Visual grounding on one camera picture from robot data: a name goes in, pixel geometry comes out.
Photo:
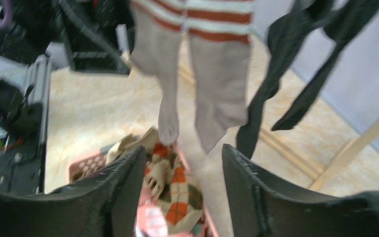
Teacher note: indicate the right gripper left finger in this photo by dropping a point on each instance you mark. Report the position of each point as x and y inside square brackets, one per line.
[78, 202]

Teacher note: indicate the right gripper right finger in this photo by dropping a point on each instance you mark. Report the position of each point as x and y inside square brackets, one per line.
[264, 205]

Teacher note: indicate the argyle patterned sock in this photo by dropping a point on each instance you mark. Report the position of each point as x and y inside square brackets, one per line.
[168, 184]

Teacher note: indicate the black sock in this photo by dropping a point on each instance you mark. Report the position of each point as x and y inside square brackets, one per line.
[341, 26]
[285, 37]

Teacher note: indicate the grey orange striped sock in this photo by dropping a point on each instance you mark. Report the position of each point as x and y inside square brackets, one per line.
[219, 40]

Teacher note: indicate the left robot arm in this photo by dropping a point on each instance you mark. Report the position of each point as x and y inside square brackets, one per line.
[86, 28]

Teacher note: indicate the pink patterned sock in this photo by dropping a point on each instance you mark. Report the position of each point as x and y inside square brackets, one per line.
[150, 221]

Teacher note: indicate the pink plastic basket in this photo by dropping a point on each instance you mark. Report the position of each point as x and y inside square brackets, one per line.
[89, 163]

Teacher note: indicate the wooden drying rack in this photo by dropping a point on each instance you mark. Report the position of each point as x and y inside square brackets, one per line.
[301, 155]

